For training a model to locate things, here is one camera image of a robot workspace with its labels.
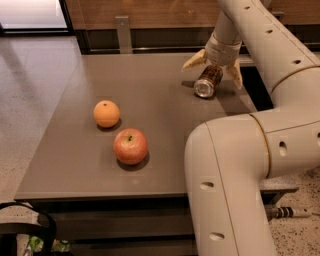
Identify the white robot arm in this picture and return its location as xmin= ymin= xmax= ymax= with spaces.
xmin=185 ymin=0 xmax=320 ymax=256

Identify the green packet on floor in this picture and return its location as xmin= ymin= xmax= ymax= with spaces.
xmin=25 ymin=236 xmax=71 ymax=256

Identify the left metal bracket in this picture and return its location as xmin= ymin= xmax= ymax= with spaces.
xmin=115 ymin=16 xmax=133 ymax=54

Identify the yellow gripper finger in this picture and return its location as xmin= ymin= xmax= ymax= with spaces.
xmin=226 ymin=60 xmax=243 ymax=89
xmin=182 ymin=49 xmax=207 ymax=71

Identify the orange fruit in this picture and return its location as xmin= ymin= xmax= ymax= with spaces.
xmin=93 ymin=100 xmax=120 ymax=128

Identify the orange drink can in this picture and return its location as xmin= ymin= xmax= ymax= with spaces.
xmin=194 ymin=65 xmax=223 ymax=98

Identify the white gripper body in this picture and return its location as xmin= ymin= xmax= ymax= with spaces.
xmin=205 ymin=33 xmax=242 ymax=66

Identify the grey table drawer frame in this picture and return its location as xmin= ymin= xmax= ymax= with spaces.
xmin=29 ymin=186 xmax=299 ymax=256

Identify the striped cable plug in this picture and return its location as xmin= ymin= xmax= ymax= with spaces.
xmin=265 ymin=206 xmax=312 ymax=220

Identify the red apple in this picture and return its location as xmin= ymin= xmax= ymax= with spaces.
xmin=113 ymin=128 xmax=148 ymax=165

